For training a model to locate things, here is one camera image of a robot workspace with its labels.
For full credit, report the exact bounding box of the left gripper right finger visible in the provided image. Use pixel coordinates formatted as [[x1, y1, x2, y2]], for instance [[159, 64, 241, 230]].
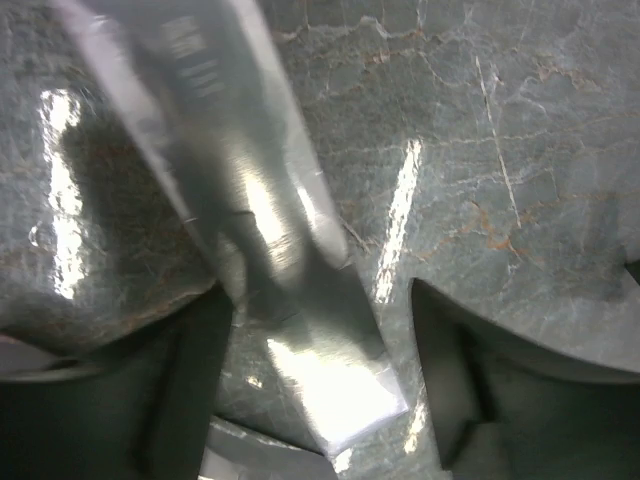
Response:
[[410, 278, 639, 479]]

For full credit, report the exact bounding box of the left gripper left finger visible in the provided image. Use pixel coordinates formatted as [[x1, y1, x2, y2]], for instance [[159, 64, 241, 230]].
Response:
[[1, 287, 233, 479]]

